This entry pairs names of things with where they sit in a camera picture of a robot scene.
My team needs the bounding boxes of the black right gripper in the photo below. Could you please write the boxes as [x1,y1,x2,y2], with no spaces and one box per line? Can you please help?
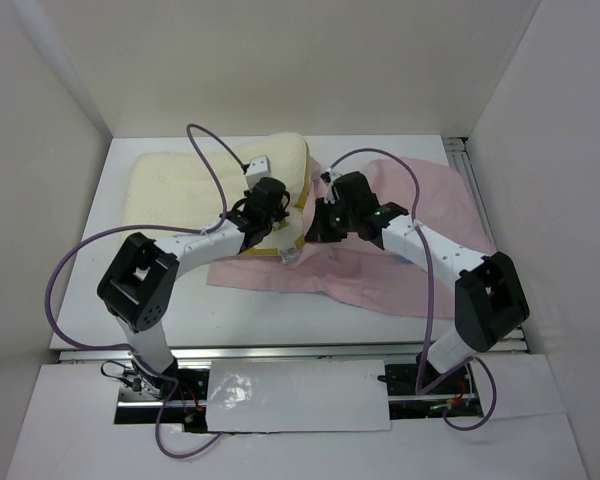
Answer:
[305,196,358,242]

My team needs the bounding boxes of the pink printed pillowcase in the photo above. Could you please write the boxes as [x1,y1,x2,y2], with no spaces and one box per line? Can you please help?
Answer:
[207,158,495,317]

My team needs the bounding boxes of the cream quilted pillow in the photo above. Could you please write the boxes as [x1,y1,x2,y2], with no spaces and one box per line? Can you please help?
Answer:
[122,133,312,259]

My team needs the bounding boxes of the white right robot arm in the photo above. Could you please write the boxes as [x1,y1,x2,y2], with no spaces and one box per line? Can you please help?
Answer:
[305,171,530,392]

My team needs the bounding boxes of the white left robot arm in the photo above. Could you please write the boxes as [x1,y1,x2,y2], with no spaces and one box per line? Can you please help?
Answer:
[97,177,290,399]

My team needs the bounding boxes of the white cover sheet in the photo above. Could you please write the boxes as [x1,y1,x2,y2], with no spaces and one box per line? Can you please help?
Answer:
[206,360,391,433]

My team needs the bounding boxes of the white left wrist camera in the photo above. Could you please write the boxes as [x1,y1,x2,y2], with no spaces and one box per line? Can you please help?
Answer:
[245,155,271,189]

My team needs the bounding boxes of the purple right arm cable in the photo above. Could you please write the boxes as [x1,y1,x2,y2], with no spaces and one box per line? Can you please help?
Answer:
[324,146,497,431]

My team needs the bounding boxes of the aluminium frame rails right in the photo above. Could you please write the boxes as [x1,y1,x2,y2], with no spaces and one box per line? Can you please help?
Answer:
[442,137,530,354]

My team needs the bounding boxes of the aluminium front rail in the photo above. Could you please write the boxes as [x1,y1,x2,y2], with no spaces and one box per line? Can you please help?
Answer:
[57,341,481,426]

